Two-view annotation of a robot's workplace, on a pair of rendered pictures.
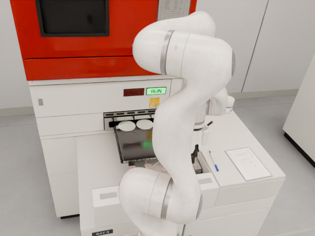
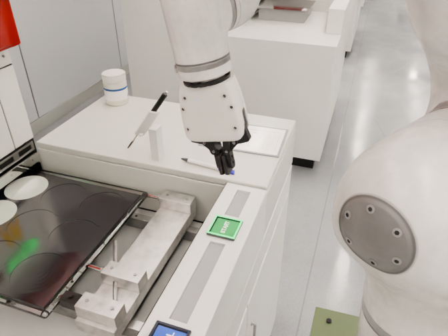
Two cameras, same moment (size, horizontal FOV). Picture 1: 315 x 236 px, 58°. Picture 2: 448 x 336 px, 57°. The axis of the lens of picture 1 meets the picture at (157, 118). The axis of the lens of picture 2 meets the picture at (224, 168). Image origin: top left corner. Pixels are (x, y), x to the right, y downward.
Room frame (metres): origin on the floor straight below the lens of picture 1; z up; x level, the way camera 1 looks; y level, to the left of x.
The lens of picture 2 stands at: (0.50, 0.33, 1.49)
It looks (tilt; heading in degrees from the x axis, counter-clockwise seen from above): 33 degrees down; 307
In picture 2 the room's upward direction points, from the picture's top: straight up
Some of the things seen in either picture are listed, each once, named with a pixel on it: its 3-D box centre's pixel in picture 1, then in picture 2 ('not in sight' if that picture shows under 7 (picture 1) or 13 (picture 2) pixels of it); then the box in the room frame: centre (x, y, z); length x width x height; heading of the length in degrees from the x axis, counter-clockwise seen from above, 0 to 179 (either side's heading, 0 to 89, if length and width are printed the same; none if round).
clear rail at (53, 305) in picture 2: (156, 158); (103, 244); (1.07, -0.02, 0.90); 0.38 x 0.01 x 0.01; 108
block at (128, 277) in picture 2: (149, 171); (124, 276); (0.97, 0.01, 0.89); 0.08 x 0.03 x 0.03; 18
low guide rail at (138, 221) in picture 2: not in sight; (121, 217); (1.17, -0.14, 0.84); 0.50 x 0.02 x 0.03; 18
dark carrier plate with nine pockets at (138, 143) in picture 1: (148, 136); (32, 225); (1.24, 0.04, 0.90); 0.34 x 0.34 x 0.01; 18
